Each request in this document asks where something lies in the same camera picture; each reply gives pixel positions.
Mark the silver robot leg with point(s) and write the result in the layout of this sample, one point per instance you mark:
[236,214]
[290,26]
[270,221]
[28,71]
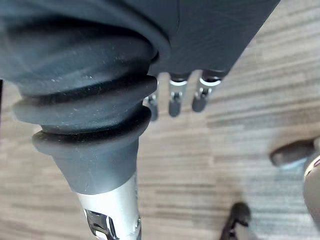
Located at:
[313,190]

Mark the dark robot foot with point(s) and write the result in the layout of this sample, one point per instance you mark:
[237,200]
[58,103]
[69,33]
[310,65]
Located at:
[291,151]

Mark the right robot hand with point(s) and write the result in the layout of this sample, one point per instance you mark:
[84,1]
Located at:
[82,100]

